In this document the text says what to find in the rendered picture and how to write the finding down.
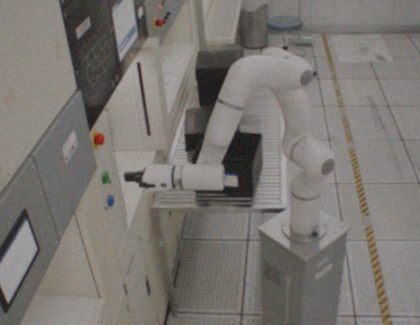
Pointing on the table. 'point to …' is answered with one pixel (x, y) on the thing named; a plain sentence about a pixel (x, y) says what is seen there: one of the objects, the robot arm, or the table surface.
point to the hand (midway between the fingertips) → (129, 176)
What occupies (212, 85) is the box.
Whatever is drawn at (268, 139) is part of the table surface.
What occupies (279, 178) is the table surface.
